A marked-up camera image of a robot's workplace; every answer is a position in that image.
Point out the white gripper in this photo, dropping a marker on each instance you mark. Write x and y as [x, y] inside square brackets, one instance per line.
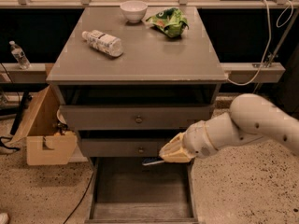
[196, 139]

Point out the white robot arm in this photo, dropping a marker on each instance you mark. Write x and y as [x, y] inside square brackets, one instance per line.
[250, 119]

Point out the grey open bottom drawer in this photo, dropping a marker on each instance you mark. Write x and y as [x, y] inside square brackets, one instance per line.
[126, 192]

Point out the grey wooden drawer cabinet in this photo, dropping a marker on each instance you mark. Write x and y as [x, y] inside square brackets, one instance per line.
[154, 70]

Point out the grey middle drawer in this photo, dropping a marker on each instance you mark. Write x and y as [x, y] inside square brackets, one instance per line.
[121, 147]

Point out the grey top drawer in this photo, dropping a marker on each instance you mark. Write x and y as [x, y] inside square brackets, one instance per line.
[87, 117]

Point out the green snack bag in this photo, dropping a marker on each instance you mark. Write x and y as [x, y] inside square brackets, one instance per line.
[171, 22]

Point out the light wooden box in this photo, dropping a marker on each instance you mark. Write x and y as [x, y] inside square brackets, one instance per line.
[38, 128]

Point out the lying clear plastic bottle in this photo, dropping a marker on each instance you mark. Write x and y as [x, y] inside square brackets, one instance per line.
[103, 42]

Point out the white ceramic bowl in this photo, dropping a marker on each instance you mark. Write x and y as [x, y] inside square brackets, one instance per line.
[134, 11]

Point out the standing water bottle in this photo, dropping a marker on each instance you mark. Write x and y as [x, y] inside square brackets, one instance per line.
[18, 53]

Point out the white shoe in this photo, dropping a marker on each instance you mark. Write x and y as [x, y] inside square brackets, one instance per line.
[4, 218]

